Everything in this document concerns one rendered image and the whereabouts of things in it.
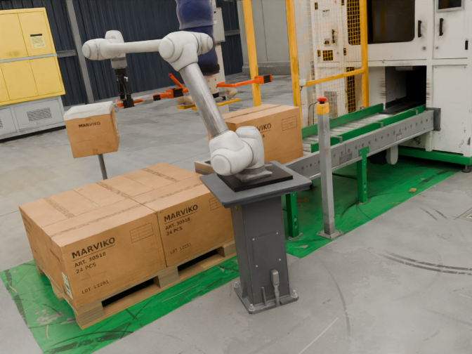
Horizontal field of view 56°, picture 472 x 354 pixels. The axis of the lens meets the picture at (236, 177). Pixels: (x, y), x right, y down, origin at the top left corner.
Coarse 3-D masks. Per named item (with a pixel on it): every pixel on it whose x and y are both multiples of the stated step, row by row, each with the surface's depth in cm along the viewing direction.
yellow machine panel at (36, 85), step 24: (0, 24) 844; (24, 24) 869; (48, 24) 898; (0, 48) 851; (24, 48) 877; (48, 48) 905; (0, 72) 859; (24, 72) 884; (48, 72) 913; (0, 96) 866; (24, 96) 892; (48, 96) 922; (0, 120) 878; (24, 120) 905; (48, 120) 935
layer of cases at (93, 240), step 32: (64, 192) 334; (96, 192) 324; (128, 192) 315; (160, 192) 307; (192, 192) 298; (32, 224) 290; (64, 224) 272; (96, 224) 265; (128, 224) 263; (160, 224) 277; (192, 224) 293; (224, 224) 309; (64, 256) 243; (96, 256) 255; (128, 256) 267; (160, 256) 281; (64, 288) 266; (96, 288) 258
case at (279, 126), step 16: (240, 112) 338; (256, 112) 330; (272, 112) 322; (288, 112) 327; (256, 128) 312; (272, 128) 321; (288, 128) 330; (272, 144) 324; (288, 144) 333; (272, 160) 327; (288, 160) 336
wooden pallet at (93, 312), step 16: (192, 256) 297; (224, 256) 316; (160, 272) 283; (176, 272) 291; (192, 272) 301; (128, 288) 271; (144, 288) 289; (160, 288) 286; (96, 304) 260; (112, 304) 275; (128, 304) 273; (80, 320) 255; (96, 320) 262
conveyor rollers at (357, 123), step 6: (372, 114) 466; (378, 114) 461; (384, 114) 456; (390, 114) 451; (354, 120) 454; (360, 120) 448; (366, 120) 443; (372, 120) 438; (336, 126) 430; (342, 126) 434; (348, 126) 428; (354, 126) 423; (330, 132) 413; (336, 132) 408; (342, 132) 412; (306, 138) 402; (312, 138) 397; (306, 144) 380; (306, 150) 367
